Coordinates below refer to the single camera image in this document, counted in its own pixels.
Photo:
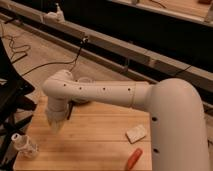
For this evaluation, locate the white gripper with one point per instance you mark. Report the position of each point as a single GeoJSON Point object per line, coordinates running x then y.
{"type": "Point", "coordinates": [55, 116]}

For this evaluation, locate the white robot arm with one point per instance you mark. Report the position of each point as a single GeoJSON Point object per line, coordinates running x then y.
{"type": "Point", "coordinates": [177, 119]}

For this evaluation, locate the clear plastic bottle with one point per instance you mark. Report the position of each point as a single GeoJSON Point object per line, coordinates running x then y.
{"type": "Point", "coordinates": [25, 145]}

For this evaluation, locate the wooden cutting board table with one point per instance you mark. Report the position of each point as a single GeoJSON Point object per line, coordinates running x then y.
{"type": "Point", "coordinates": [93, 139]}

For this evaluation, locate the black chair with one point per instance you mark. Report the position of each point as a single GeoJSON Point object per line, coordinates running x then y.
{"type": "Point", "coordinates": [13, 96]}

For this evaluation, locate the white cup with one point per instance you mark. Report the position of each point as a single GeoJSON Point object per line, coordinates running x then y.
{"type": "Point", "coordinates": [84, 80]}

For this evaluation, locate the white sponge block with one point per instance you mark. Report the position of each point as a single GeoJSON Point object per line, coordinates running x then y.
{"type": "Point", "coordinates": [136, 133]}

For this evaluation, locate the orange carrot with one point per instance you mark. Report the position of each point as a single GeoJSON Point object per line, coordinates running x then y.
{"type": "Point", "coordinates": [133, 159]}

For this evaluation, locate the white object on rail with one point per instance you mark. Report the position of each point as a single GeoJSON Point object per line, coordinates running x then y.
{"type": "Point", "coordinates": [58, 15]}

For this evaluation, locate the long wooden rail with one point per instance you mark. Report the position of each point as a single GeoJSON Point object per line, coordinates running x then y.
{"type": "Point", "coordinates": [157, 44]}

